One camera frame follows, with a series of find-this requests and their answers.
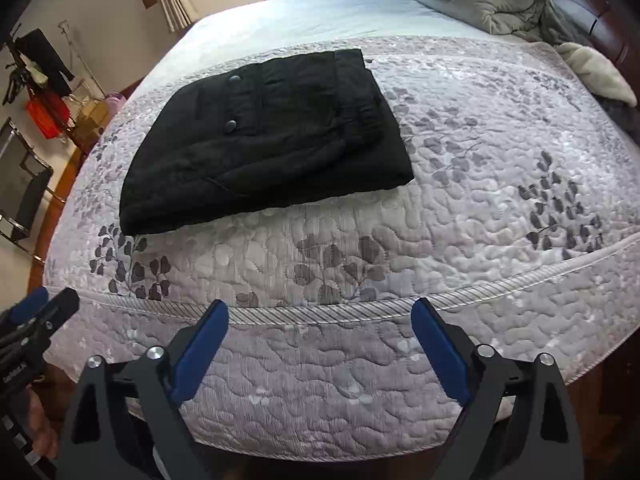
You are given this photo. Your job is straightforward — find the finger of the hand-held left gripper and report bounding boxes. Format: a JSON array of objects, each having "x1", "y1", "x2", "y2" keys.
[
  {"x1": 0, "y1": 287, "x2": 50, "y2": 328},
  {"x1": 0, "y1": 288, "x2": 81, "y2": 356}
]

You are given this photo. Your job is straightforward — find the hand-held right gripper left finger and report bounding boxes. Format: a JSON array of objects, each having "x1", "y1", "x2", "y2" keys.
[{"x1": 54, "y1": 299, "x2": 231, "y2": 480}]

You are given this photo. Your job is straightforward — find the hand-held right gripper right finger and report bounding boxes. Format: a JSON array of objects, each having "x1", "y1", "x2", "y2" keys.
[{"x1": 411, "y1": 297, "x2": 586, "y2": 480}]

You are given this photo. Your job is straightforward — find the black pants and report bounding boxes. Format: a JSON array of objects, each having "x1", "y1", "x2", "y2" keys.
[{"x1": 119, "y1": 49, "x2": 415, "y2": 236}]

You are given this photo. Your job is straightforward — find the person's left hand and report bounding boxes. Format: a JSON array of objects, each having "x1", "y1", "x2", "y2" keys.
[{"x1": 22, "y1": 394, "x2": 60, "y2": 462}]

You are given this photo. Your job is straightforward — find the grey floral quilted bedspread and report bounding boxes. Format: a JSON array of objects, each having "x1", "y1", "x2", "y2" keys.
[{"x1": 42, "y1": 35, "x2": 640, "y2": 461}]

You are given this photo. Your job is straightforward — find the black folding chair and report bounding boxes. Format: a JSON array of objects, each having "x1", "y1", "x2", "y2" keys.
[{"x1": 0, "y1": 117, "x2": 67, "y2": 261}]

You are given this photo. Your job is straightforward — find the red bag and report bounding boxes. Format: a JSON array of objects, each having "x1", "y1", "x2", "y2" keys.
[{"x1": 25, "y1": 92, "x2": 71, "y2": 141}]

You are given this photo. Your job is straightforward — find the cardboard box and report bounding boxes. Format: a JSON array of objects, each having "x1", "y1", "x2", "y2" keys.
[{"x1": 69, "y1": 100, "x2": 110, "y2": 142}]

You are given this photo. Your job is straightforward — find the metal clothes rack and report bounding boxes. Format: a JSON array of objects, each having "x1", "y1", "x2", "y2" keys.
[{"x1": 2, "y1": 20, "x2": 108, "y2": 146}]

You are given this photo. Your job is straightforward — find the black hanging garment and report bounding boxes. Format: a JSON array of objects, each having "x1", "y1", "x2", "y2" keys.
[{"x1": 14, "y1": 29, "x2": 76, "y2": 97}]

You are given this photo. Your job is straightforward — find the dark grey cloth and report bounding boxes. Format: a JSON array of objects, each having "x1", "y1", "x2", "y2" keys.
[{"x1": 595, "y1": 95, "x2": 640, "y2": 147}]

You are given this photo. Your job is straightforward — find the cream fleece blanket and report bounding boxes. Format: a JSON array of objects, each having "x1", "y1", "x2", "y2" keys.
[{"x1": 556, "y1": 42, "x2": 638, "y2": 108}]

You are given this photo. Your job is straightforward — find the white pillow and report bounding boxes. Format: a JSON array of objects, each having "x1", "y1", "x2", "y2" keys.
[{"x1": 400, "y1": 0, "x2": 496, "y2": 28}]

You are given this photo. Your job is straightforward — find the dark wooden headboard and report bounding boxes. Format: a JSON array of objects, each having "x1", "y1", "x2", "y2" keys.
[{"x1": 530, "y1": 0, "x2": 640, "y2": 91}]

